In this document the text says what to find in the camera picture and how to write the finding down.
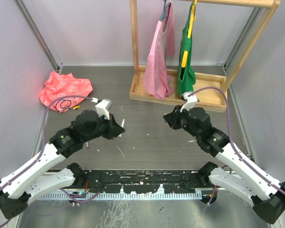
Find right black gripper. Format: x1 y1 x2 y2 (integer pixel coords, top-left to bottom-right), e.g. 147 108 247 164
164 104 200 139

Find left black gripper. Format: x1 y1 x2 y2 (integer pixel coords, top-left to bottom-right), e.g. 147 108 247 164
83 112 124 143

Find blue capped white pen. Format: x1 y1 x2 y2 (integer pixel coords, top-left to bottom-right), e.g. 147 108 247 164
118 119 125 138

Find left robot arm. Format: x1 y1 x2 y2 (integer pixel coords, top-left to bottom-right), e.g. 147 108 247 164
0 110 125 219

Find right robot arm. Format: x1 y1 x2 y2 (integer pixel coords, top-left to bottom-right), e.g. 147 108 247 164
163 105 285 224

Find green shirt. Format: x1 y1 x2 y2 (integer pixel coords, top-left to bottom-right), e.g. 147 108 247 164
178 1 196 96

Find pink shirt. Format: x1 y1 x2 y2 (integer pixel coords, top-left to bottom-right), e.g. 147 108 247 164
143 1 176 100

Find wooden clothes rack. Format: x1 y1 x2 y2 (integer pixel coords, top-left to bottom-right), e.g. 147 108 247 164
129 0 281 112

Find red patterned cloth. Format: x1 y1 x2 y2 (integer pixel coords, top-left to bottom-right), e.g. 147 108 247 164
38 71 93 113

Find yellow clothes hanger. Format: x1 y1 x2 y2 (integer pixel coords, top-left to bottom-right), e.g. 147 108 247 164
181 0 197 68

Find grey clothes hanger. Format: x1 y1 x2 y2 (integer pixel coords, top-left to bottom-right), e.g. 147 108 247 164
160 0 171 21

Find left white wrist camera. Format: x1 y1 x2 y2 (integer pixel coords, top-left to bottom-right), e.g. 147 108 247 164
95 99 112 120

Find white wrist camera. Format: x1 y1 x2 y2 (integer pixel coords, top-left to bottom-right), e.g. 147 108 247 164
95 99 112 120
180 92 199 113

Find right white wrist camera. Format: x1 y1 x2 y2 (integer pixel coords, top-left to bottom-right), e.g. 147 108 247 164
180 92 199 113

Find white cable duct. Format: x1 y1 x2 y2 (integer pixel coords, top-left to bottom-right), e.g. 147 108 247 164
39 190 202 201

